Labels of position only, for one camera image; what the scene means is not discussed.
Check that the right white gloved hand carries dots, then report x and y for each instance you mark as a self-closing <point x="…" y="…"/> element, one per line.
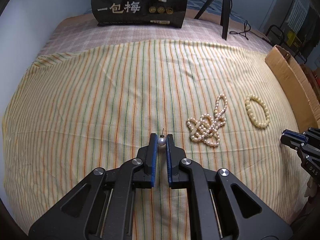
<point x="312" y="189"/>

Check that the yellow black box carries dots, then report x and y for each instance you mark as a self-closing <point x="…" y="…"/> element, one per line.
<point x="293" y="40"/>

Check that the beige checkered blanket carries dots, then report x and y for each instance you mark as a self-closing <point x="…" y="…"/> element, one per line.
<point x="82" y="33"/>

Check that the white striped towel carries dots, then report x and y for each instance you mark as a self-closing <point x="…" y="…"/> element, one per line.
<point x="297" y="14"/>

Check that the blue patterned bed sheet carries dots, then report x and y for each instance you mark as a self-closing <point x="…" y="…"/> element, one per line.
<point x="200" y="2"/>

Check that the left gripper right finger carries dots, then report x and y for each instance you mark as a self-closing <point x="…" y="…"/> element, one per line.
<point x="220" y="205"/>

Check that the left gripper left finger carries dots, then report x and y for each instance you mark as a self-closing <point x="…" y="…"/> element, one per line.
<point x="100" y="206"/>

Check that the pearl stud earring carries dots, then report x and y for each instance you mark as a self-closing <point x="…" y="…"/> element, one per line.
<point x="162" y="139"/>

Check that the brown cardboard box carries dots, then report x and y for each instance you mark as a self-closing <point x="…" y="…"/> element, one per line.
<point x="296" y="86"/>

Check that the black clothes rack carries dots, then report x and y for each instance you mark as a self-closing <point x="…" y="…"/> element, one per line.
<point x="276" y="29"/>

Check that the yellow striped cloth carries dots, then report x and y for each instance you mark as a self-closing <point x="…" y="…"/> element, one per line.
<point x="73" y="112"/>

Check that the black snack bag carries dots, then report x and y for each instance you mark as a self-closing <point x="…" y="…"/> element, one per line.
<point x="141" y="3"/>

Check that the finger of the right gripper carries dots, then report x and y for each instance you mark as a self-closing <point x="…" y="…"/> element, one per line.
<point x="293" y="141"/>
<point x="294" y="134"/>

